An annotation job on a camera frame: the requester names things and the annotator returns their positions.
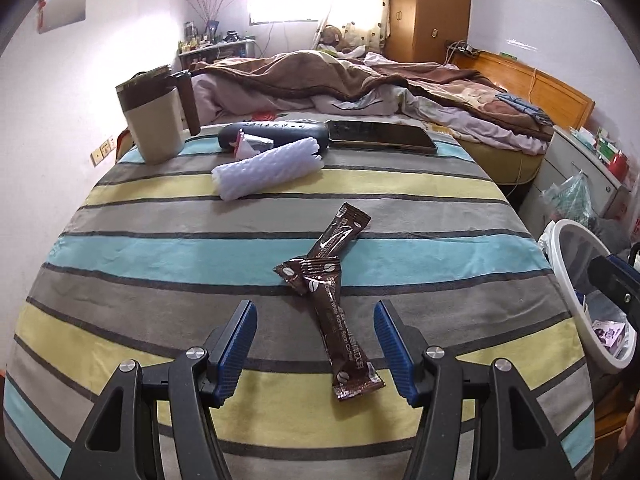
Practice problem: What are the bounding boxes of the decorative purple branches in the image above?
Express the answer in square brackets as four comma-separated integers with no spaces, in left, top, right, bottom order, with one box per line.
[186,0,233,31]

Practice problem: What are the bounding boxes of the small pink and silver wrapper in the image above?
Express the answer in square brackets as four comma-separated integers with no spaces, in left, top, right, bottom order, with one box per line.
[232,129,273,161]

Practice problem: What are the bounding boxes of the white foam fruit net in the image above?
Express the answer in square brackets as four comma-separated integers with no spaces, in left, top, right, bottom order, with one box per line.
[211,137,323,202]

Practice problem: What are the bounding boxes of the yellow mattress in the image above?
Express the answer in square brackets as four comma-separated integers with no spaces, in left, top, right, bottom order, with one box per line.
[460,137,546,186]

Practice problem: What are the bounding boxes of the patterned curtain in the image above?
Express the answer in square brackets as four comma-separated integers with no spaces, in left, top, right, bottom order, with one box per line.
[334,0,391,51]

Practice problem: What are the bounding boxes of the wall poster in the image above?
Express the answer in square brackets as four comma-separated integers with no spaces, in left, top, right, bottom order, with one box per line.
[37,0,88,33]

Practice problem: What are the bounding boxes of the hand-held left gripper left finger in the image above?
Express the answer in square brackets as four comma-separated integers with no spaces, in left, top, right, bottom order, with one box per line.
[60,300,258,480]

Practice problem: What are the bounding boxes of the white bedside cabinet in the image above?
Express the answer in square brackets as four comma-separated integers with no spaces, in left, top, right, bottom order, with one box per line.
[520,125,633,221]

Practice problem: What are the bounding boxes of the black smartphone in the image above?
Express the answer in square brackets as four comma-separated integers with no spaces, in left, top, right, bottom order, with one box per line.
[326,119,438,156]

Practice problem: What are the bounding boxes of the brown blanket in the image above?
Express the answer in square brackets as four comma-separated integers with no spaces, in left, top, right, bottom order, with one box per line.
[190,50,556,141]

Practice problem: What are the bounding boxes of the lilac duvet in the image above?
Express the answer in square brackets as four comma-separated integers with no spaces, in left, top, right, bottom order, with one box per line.
[192,52,551,156]

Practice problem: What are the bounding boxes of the green box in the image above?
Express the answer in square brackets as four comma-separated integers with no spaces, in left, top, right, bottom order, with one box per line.
[595,130,621,163]

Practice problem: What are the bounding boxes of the blue cloth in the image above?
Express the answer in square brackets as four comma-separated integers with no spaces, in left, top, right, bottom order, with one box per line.
[496,92,556,126]

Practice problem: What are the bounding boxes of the purple printed wrapper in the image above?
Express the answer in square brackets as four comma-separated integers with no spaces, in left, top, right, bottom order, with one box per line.
[592,321,626,348]

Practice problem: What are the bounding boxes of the short brown coffee stick packet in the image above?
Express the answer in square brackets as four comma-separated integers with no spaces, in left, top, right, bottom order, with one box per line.
[273,256,341,296]

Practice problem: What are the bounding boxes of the teal tissue pack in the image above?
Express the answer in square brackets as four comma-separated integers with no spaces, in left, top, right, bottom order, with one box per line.
[570,127,598,151]

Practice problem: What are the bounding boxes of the hanging clear plastic bag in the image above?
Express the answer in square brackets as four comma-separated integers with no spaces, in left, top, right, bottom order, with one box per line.
[540,170,598,226]

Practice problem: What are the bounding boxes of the wooden bed headboard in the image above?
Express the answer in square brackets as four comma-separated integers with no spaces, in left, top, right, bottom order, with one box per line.
[450,50,596,131]

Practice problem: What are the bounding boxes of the striped tablecloth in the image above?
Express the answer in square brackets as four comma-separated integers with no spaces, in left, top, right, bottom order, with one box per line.
[0,115,596,480]

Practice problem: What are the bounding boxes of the beige and brown mug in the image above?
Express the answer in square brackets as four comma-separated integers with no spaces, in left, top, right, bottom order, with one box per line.
[115,64,202,165]

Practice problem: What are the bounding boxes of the wooden wardrobe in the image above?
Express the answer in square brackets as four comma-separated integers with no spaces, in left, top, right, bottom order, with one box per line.
[385,0,473,66]

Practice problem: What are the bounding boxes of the long brown coffee stick packet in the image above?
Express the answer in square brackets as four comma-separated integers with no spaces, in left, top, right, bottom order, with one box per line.
[300,257,386,402]

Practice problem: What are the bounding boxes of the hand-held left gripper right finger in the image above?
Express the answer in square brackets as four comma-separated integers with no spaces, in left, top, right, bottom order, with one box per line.
[374,300,576,480]

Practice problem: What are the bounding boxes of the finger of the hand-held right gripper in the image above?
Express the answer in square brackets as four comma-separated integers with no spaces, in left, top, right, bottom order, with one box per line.
[587,254,640,320]

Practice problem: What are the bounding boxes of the brown teddy bear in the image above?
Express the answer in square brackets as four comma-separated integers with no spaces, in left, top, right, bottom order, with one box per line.
[320,25,351,53]

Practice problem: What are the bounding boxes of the cluttered dressing table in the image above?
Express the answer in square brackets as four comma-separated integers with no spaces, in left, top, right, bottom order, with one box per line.
[177,35,258,68]

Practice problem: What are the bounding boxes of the black glasses case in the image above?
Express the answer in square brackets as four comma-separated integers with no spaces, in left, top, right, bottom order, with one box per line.
[218,121,328,153]

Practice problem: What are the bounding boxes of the wall outlet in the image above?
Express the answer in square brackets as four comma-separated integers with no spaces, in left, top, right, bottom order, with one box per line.
[90,135,117,167]

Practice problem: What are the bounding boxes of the red tin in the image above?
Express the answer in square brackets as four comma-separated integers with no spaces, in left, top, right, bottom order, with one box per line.
[607,151,630,181]

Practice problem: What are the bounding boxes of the white round waste bin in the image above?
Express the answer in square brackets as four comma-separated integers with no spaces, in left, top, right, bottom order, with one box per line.
[540,219,640,376]

